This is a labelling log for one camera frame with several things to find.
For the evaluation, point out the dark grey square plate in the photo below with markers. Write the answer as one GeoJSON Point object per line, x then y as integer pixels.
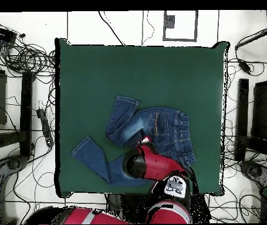
{"type": "Point", "coordinates": [169, 21]}

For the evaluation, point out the black stand bar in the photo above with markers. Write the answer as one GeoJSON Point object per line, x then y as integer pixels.
{"type": "Point", "coordinates": [26, 112]}
{"type": "Point", "coordinates": [242, 112]}

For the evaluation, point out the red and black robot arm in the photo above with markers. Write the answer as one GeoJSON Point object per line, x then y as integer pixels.
{"type": "Point", "coordinates": [159, 164]}

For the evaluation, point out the black power strip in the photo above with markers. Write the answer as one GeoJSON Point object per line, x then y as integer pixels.
{"type": "Point", "coordinates": [46, 129]}

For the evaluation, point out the black power adapter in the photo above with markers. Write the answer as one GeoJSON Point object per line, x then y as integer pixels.
{"type": "Point", "coordinates": [244, 65]}

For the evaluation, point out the black electronics box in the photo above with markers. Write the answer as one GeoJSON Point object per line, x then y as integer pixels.
{"type": "Point", "coordinates": [0, 32]}

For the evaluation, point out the blue denim jeans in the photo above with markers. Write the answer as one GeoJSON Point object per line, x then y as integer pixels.
{"type": "Point", "coordinates": [166, 126]}

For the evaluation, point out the grey square floor frame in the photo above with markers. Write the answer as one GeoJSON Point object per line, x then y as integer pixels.
{"type": "Point", "coordinates": [196, 25]}

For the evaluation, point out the dark green table cloth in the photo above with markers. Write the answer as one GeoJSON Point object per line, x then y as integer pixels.
{"type": "Point", "coordinates": [95, 82]}

